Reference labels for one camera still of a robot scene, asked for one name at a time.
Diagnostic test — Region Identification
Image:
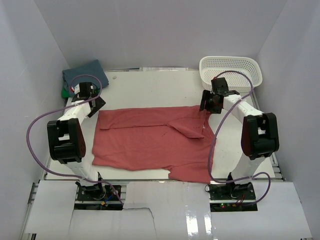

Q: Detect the red t shirt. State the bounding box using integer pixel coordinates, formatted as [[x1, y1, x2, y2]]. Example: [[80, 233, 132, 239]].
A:
[[92, 105, 214, 184]]

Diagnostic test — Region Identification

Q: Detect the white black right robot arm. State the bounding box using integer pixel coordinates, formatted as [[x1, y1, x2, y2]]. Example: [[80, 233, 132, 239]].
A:
[[199, 77, 280, 200]]

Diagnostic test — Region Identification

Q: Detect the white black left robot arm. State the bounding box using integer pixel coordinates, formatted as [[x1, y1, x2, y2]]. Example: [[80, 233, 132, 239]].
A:
[[47, 82, 106, 181]]

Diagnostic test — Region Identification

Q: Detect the white perforated plastic basket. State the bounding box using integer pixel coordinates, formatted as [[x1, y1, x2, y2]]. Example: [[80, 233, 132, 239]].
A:
[[199, 56, 263, 93]]

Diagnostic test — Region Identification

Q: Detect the folded green t shirt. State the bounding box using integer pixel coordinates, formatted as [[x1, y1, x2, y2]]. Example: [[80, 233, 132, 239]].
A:
[[61, 87, 74, 99]]

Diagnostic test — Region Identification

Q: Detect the folded blue t shirt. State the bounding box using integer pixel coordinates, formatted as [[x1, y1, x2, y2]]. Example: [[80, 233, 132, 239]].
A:
[[62, 59, 109, 89]]

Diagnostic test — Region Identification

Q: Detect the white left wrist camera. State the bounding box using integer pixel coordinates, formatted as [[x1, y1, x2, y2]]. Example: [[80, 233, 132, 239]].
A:
[[70, 84, 80, 95]]

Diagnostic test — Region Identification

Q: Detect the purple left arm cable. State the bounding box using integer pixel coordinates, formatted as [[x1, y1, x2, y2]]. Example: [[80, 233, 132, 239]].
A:
[[26, 74, 125, 206]]

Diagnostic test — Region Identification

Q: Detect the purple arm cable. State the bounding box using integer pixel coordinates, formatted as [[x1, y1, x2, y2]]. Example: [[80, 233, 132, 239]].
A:
[[26, 74, 125, 206], [205, 70, 272, 207]]

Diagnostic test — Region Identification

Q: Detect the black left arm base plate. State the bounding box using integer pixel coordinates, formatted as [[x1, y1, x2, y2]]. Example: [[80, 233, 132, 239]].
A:
[[74, 185, 123, 211]]

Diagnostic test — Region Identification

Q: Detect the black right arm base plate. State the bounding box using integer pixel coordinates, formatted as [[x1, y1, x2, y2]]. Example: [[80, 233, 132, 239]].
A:
[[204, 184, 258, 213]]

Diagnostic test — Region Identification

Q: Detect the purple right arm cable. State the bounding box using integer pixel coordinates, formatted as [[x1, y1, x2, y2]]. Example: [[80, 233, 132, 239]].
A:
[[205, 70, 272, 207]]

